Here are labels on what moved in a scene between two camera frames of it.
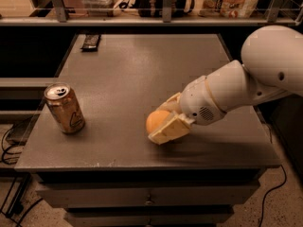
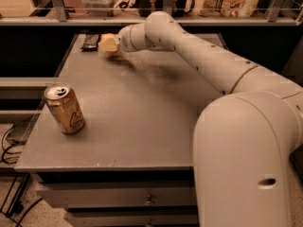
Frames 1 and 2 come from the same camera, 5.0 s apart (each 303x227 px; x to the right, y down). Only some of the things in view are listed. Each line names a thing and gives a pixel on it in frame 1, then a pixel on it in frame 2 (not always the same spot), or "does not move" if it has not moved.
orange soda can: (64, 108) does not move
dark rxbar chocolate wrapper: (91, 43) does not move
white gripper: (198, 100) to (125, 42)
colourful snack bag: (231, 1) does not move
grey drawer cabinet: (110, 174) does not move
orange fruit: (154, 119) to (107, 36)
